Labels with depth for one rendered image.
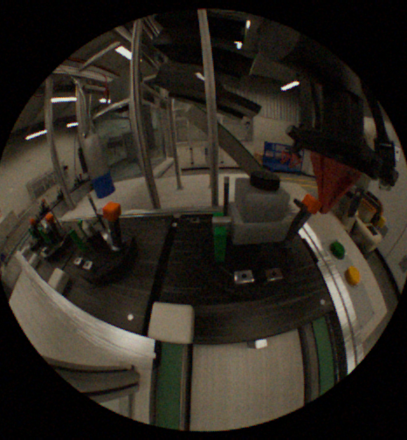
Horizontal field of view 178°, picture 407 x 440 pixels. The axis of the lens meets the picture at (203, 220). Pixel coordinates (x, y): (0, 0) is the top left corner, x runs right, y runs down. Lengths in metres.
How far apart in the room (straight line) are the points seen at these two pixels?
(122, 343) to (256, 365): 0.18
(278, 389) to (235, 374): 0.08
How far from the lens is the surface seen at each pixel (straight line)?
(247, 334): 0.17
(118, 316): 0.20
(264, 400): 0.26
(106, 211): 0.17
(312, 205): 0.17
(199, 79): 0.37
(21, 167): 10.95
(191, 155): 4.24
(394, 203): 3.08
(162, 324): 0.15
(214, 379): 0.22
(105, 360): 0.36
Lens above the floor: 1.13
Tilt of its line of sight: 37 degrees down
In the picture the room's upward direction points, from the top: 4 degrees counter-clockwise
